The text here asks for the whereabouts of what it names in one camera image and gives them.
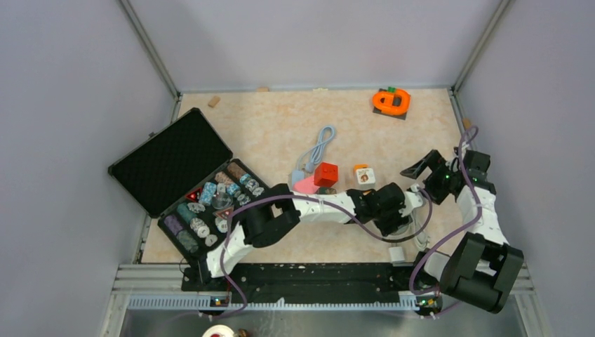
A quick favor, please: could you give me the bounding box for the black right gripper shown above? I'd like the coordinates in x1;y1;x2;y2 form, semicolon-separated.
401;150;460;205

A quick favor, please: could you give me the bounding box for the white cube socket adapter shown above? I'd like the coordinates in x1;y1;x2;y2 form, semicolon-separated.
355;167;376;190

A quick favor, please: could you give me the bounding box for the orange power strip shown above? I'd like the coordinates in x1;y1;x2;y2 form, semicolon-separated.
353;164;369;171

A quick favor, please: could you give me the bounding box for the red cube socket adapter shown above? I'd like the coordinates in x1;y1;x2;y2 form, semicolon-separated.
314;162;339;187

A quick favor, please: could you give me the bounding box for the pink triangular power strip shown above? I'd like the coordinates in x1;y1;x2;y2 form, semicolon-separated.
293;176;320;194

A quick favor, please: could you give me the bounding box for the dark green cube adapter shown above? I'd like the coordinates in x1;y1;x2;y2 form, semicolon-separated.
316;187;337;195

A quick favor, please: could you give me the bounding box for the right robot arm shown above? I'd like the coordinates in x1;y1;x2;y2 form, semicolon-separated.
401;150;524;314

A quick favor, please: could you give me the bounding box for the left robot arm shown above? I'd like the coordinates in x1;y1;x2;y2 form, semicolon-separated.
196;183;424;290

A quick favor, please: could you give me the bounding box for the white plug adapter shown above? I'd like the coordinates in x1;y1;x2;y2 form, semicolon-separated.
388;246;406;265

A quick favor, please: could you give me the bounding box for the wooden block at right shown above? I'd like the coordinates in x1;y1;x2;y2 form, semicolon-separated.
462;118;473;131

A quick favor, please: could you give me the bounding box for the light blue power strip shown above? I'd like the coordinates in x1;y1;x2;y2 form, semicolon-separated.
288;170;305;186

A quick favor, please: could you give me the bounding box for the poker chip stack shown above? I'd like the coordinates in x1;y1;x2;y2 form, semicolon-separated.
199;182;218;206

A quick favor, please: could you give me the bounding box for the small wooden block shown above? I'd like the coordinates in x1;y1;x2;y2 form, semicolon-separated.
208;95;221;108

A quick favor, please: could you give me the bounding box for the black poker chip case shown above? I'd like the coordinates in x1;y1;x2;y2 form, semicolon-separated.
108;107;269;265

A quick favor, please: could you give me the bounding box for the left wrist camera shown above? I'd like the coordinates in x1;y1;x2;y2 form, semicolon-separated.
400;183;424;218

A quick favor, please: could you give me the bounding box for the dark square base plate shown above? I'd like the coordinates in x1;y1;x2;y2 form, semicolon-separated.
373;87;412;121

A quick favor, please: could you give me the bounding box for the orange ring toy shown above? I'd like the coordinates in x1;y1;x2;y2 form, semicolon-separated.
371;89;412;117

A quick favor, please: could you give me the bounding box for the light blue coiled cable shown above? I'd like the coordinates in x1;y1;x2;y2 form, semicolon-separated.
296;125;337;174

